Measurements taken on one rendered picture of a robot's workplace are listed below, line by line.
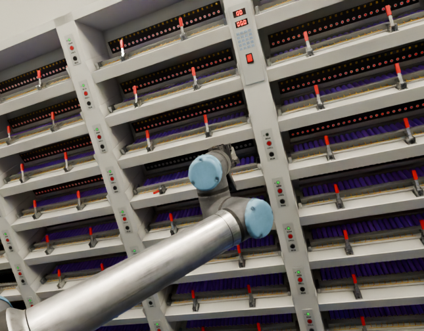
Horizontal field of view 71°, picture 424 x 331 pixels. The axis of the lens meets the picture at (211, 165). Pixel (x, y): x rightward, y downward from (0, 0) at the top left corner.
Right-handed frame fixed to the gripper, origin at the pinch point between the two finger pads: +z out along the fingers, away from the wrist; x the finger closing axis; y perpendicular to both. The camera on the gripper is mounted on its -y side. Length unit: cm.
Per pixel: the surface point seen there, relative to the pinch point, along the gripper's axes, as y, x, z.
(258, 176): -9.0, -8.4, 4.6
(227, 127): 12.6, -0.3, 8.4
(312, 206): -26.0, -26.3, 9.9
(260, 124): 10.7, -14.0, 3.8
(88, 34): 66, 50, 9
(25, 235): -17, 120, 11
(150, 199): -9.5, 39.6, 4.8
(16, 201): 2, 120, 12
